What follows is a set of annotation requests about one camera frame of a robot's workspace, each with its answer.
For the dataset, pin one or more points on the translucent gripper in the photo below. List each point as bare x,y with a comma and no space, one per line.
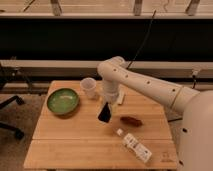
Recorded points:
110,100

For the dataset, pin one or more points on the black office chair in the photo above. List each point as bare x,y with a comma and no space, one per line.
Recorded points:
7,106

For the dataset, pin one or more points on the wooden table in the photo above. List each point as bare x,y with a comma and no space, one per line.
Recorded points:
80,141

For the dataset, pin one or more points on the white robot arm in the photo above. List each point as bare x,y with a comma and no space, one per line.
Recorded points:
196,137

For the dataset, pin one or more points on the white sponge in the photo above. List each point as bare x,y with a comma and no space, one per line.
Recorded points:
121,97

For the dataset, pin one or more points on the brown snack bar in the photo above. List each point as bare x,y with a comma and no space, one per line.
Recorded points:
131,121

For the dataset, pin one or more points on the black eraser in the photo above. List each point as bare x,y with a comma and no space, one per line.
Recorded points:
105,114

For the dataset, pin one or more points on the green bowl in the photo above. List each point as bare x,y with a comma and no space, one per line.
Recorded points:
62,101

